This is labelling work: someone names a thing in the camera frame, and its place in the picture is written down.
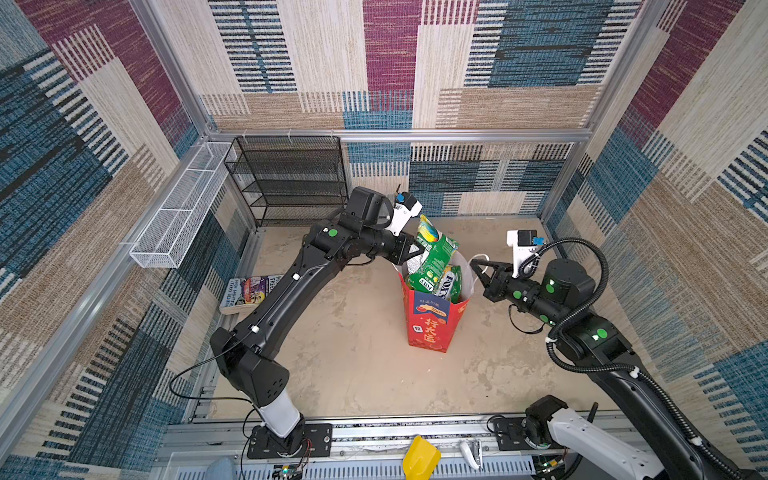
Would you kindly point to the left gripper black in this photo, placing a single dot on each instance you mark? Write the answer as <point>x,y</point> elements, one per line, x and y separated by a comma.
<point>401,253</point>

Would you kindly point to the blue white snack pack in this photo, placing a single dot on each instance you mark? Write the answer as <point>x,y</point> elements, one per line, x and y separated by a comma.
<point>243,295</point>

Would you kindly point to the yellow plastic object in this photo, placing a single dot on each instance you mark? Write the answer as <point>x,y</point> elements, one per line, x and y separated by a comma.
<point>420,460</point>

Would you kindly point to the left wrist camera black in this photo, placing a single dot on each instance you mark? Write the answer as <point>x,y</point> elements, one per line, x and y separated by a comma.
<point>370,209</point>

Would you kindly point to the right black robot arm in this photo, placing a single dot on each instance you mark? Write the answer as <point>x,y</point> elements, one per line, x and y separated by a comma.
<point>582,342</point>

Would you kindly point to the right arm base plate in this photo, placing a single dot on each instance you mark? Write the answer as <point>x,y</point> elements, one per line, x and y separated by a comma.
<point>509,432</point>

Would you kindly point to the white wire mesh basket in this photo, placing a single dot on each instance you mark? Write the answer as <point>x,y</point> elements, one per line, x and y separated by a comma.
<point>167,238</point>

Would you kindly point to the red paper gift bag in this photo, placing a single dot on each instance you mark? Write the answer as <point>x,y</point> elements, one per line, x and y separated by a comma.
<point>432,321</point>

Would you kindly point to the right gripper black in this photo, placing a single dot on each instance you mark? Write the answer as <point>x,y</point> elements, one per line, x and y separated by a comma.
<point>495,284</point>

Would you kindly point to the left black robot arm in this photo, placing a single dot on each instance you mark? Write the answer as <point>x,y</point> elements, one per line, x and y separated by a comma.
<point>246,354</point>

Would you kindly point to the green white Fox's candy bag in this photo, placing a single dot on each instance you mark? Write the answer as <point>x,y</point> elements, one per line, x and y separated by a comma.
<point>449,285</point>

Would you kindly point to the green snack bag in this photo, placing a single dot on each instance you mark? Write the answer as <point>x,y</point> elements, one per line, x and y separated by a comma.
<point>431,255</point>

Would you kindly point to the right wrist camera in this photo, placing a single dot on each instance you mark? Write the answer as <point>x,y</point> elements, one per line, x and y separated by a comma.
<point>524,244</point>

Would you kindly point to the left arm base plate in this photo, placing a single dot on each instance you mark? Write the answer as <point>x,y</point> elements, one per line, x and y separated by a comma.
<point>313,439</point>

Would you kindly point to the black wire mesh shelf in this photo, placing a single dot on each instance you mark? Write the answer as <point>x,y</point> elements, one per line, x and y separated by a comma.
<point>289,180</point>

